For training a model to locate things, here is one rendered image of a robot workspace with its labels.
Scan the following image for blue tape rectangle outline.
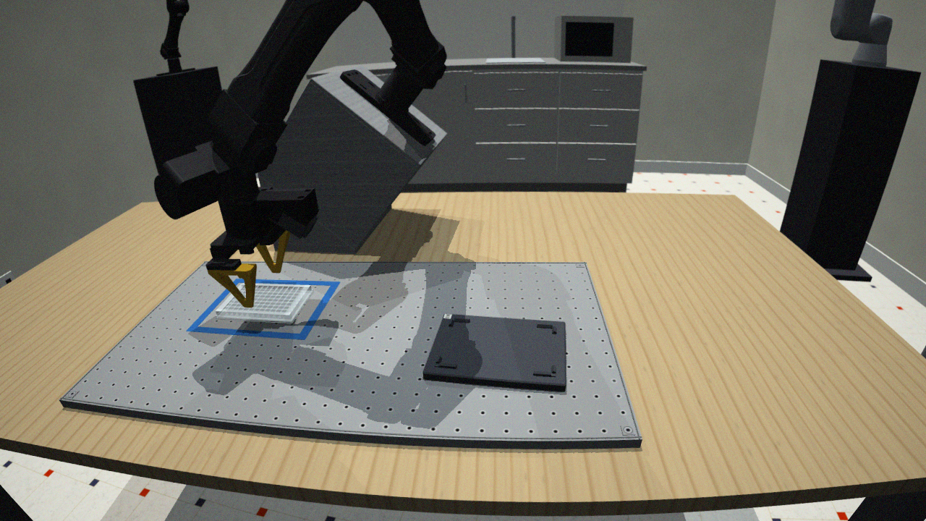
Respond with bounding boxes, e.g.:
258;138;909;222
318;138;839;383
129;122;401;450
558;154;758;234
186;279;340;340

